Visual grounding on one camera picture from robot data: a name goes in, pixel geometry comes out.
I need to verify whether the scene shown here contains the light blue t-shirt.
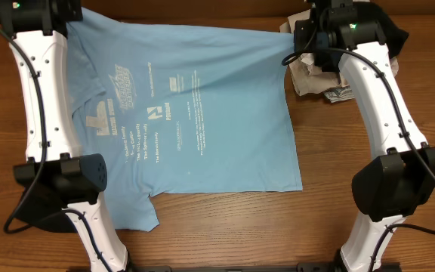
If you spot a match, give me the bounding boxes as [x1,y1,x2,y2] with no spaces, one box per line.
[67,9,302,231]

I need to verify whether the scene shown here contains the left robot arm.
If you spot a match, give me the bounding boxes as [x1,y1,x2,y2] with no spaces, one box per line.
[0,0,131,271]

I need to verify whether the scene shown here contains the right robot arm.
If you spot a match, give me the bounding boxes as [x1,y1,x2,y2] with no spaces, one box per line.
[282,0,435,271]

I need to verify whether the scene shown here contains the folded beige shirt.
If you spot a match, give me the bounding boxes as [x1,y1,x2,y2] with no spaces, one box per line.
[279,9,399,96]

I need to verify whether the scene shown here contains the folded grey striped shirt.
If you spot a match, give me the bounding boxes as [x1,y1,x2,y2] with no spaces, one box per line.
[323,86,355,103]

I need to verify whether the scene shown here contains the black garment on left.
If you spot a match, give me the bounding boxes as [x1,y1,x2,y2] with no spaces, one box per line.
[14,192,76,233]

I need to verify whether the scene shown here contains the folded black shirt on stack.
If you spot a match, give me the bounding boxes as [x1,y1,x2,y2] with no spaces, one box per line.
[363,2,409,58]

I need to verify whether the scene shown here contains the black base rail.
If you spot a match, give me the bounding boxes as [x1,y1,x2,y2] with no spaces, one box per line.
[66,261,403,272]

